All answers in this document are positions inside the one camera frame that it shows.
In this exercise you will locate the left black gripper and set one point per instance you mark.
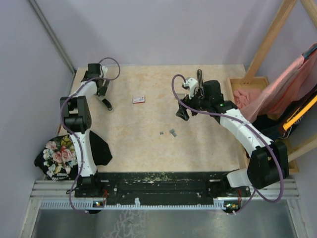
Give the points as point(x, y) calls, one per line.
point(102, 89)

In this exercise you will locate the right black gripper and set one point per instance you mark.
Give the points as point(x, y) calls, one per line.
point(183, 112)

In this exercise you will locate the black silver stapler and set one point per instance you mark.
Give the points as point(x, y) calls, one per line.
point(107, 104)
point(200, 79)

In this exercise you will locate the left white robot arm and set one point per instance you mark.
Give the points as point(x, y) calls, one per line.
point(91, 150)

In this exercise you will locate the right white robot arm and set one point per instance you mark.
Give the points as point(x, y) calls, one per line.
point(268, 159)

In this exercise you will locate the red staple box sleeve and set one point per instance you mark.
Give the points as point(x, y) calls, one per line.
point(137, 100)

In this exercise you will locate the black floral t-shirt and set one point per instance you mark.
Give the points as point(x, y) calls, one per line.
point(58, 159)

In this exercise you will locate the dark navy garment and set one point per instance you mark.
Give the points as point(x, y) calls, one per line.
point(284, 126)

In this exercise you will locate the pink cloth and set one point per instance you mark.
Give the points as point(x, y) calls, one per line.
point(293, 84)

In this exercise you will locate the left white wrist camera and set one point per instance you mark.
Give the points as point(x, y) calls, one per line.
point(104, 70)

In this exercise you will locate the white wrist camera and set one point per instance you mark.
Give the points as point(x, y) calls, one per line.
point(190, 84)
point(104, 70)

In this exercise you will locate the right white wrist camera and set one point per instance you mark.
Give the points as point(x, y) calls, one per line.
point(190, 84)

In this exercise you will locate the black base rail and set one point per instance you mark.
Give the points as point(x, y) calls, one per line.
point(159, 188)

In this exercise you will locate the wooden rack frame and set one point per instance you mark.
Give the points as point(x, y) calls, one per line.
point(250, 80)

